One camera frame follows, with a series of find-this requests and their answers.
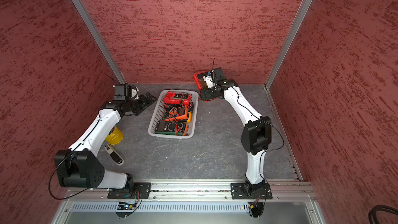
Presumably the red clamp meter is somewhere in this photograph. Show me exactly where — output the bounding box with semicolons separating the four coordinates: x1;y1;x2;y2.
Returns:
163;91;192;106

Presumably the yellow multimeter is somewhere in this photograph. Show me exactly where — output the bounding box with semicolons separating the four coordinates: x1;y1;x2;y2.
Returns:
186;112;192;123

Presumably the dark red multimeter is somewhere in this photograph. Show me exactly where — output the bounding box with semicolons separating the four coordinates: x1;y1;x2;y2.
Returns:
194;72;214;102

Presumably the yellow cup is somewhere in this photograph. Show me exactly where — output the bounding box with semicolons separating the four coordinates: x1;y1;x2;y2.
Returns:
105;126;124;145

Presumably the black cable bottom right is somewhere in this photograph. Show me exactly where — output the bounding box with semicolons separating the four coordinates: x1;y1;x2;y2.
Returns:
368;205;398;224

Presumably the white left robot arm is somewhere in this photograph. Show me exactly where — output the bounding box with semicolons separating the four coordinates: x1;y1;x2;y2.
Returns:
54;93;157;189

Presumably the orange long multimeter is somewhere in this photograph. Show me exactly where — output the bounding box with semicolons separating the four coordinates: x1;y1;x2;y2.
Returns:
163;106;189;122

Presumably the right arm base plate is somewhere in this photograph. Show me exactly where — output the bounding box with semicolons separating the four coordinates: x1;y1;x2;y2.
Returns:
230;182;273;200

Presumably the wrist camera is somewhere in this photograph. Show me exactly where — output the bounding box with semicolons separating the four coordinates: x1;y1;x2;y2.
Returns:
113;84;139;101
203;67;227;89

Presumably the white black remote tester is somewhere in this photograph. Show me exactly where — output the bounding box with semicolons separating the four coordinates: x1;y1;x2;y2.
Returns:
104;144;124;166

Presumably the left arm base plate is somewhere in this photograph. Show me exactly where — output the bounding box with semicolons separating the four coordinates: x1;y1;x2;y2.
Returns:
107;182;152;200

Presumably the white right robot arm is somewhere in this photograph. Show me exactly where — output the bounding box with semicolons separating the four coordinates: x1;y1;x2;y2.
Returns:
195;76;272;197

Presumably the white plastic perforated basket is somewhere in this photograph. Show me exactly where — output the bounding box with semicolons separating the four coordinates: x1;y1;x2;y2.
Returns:
148;90;199;139

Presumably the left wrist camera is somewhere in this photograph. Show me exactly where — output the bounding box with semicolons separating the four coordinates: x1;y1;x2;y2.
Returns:
113;84;139;101

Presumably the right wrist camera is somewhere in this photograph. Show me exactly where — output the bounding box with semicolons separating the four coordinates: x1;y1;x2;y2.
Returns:
203;67;227;89

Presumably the green multimeter DT9205A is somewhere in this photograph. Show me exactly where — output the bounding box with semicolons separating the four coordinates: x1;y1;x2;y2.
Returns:
154;120;188;136

